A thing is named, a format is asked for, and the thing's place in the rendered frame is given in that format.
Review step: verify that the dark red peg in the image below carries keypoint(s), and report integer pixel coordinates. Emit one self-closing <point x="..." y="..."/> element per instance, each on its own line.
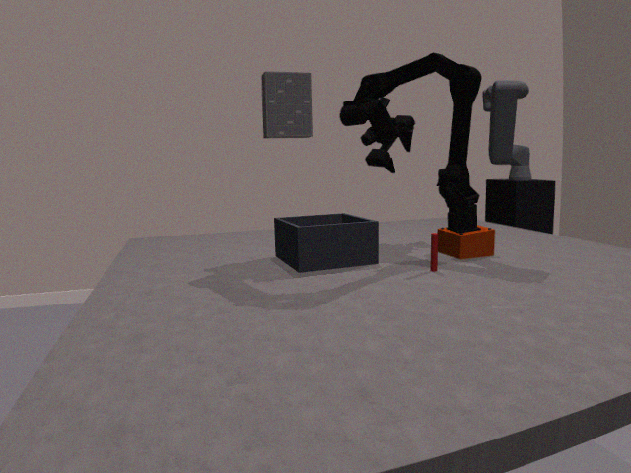
<point x="434" y="252"/>

